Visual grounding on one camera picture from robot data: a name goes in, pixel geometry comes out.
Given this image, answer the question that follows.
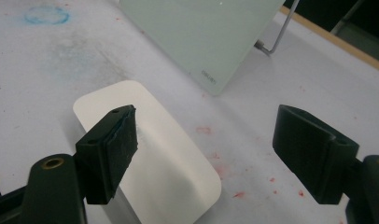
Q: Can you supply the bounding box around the pale green glass whiteboard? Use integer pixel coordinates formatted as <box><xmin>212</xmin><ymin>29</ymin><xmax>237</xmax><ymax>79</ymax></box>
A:
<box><xmin>119</xmin><ymin>0</ymin><xmax>287</xmax><ymax>96</ymax></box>

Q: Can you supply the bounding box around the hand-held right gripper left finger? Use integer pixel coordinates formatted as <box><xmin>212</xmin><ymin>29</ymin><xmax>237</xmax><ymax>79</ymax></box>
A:
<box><xmin>75</xmin><ymin>104</ymin><xmax>139</xmax><ymax>205</ymax></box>

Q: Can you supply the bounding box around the white whiteboard eraser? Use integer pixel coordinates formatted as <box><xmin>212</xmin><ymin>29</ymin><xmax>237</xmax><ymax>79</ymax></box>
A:
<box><xmin>72</xmin><ymin>79</ymin><xmax>223</xmax><ymax>224</ymax></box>

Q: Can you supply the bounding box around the metal whiteboard stand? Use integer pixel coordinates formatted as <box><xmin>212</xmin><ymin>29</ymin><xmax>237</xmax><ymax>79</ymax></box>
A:
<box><xmin>254</xmin><ymin>0</ymin><xmax>302</xmax><ymax>57</ymax></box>

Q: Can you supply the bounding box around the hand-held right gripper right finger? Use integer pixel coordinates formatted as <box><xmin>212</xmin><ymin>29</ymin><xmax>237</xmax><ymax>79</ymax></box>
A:
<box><xmin>272</xmin><ymin>104</ymin><xmax>360</xmax><ymax>205</ymax></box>

